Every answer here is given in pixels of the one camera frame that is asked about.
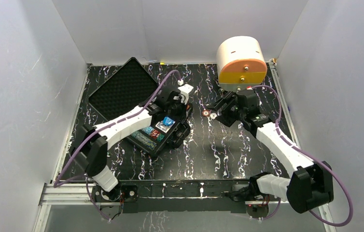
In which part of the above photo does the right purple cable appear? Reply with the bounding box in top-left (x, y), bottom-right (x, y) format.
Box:
top-left (249, 85), bottom-right (354, 227)

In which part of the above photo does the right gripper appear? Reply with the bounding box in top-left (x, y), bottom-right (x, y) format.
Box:
top-left (207, 91), bottom-right (246, 128)

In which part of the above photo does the blue playing card deck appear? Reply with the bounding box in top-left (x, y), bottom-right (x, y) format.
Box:
top-left (155, 120), bottom-right (175, 133)

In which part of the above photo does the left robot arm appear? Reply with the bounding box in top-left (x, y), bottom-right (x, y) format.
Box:
top-left (72, 84), bottom-right (193, 201)

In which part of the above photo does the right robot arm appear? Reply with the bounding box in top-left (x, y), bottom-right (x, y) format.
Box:
top-left (206, 89), bottom-right (334, 213)

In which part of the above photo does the white round drawer cabinet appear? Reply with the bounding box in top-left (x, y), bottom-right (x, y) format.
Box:
top-left (216, 36), bottom-right (267, 92)

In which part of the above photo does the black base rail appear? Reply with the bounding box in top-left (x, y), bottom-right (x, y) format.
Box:
top-left (91, 179), bottom-right (255, 214)

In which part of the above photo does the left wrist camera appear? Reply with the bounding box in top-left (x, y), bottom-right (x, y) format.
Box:
top-left (177, 80), bottom-right (193, 104)

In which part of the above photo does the red white poker chip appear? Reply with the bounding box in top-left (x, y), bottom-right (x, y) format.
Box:
top-left (202, 110), bottom-right (210, 117)

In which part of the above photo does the black poker set case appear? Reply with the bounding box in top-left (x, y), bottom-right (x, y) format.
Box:
top-left (88, 58), bottom-right (179, 156)

